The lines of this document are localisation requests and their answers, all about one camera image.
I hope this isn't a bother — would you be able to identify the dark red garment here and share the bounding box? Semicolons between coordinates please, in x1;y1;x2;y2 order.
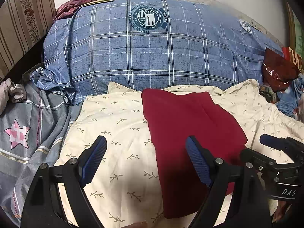
141;89;247;219

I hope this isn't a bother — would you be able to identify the blue denim cloth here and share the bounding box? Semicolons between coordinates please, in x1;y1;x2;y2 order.
276;74;303;118

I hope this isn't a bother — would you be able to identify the grey star-print bedsheet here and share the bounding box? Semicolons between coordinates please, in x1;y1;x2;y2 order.
1;81;82;226

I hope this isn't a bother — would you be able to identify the cream leaf-print pillow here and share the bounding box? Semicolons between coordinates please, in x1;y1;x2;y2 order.
57;79;303;227

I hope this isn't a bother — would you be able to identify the red plastic bag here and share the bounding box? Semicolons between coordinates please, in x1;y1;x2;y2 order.
262;48;300;92

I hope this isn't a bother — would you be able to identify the grey crumpled cloth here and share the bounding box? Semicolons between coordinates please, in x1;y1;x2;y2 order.
0;78;27;114

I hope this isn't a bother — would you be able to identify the blue plaid pillow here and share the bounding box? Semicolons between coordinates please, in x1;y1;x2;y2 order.
30;0;282;104

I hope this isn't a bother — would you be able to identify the striped beige cushion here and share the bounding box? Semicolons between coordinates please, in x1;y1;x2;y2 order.
1;0;56;80

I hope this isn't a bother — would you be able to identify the maroon crumpled cloth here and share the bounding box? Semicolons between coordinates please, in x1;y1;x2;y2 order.
53;0;97;22

